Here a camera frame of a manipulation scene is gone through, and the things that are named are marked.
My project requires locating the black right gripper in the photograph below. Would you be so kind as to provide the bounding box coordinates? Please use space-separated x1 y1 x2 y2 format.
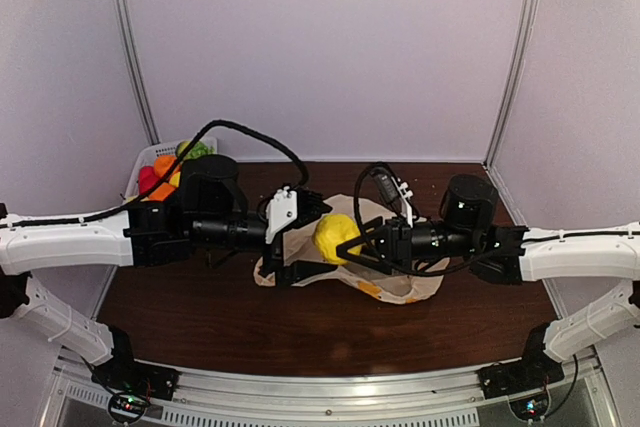
335 217 479 277

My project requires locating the cream printed plastic bag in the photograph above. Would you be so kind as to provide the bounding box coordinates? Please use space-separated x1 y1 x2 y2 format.
253 194 443 305

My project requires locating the large yellow toy lemon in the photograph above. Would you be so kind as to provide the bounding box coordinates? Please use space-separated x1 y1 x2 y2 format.
312 214 360 265

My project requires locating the green toy grape bunch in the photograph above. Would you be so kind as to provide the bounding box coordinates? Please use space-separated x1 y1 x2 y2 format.
185 141 216 160

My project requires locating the orange toy fruit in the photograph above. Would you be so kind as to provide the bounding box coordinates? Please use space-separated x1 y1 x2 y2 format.
153 155 181 178

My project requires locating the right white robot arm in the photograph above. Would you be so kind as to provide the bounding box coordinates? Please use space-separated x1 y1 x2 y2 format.
336 164 639 398

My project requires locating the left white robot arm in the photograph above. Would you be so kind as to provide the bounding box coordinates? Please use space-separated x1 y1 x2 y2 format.
1 154 331 391

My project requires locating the yellow green toy fruit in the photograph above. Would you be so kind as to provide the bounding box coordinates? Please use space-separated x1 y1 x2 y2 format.
175 141 190 157

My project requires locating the red toy fruit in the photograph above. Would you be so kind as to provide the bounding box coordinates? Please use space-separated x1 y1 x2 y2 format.
138 166 159 196

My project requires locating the white perforated plastic basket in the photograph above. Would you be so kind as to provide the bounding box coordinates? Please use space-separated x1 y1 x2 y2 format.
122 135 220 206

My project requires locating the right round circuit board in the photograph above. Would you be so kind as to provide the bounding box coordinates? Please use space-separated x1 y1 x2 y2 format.
509 392 551 423

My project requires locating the round circuit board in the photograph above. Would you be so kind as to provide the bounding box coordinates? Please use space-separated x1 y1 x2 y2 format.
509 392 551 423
107 392 150 423

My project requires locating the left round circuit board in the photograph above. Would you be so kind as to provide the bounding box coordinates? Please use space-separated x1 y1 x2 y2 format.
107 392 150 423

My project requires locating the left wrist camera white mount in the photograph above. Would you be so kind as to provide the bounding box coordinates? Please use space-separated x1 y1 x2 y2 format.
265 185 298 244

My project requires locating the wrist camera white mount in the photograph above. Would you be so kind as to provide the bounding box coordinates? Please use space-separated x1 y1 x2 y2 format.
372 168 417 227
265 185 298 244

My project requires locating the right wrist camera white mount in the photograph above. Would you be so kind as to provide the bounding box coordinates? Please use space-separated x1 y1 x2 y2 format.
372 168 417 227

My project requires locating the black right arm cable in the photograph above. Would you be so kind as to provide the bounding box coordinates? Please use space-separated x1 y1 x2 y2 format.
352 161 640 278

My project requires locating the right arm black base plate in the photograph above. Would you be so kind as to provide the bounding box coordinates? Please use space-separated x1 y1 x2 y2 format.
477 359 565 399

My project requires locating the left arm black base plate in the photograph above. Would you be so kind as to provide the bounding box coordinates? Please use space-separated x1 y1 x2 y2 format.
91 359 180 401

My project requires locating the aluminium front rail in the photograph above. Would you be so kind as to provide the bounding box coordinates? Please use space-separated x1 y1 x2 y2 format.
35 348 623 426

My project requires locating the right aluminium frame post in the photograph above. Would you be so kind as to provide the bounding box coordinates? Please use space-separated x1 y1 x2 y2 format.
483 0 539 171

